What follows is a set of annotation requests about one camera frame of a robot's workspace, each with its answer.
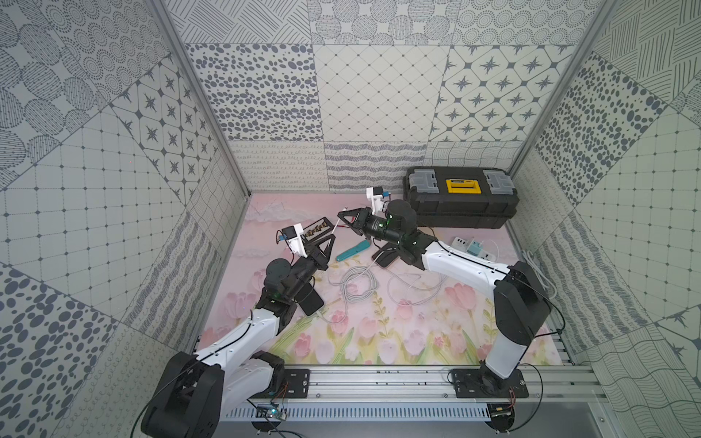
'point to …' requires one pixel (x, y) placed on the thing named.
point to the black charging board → (317, 229)
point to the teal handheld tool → (358, 248)
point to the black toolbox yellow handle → (461, 196)
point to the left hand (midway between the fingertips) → (328, 229)
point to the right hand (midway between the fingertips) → (337, 217)
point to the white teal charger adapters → (472, 247)
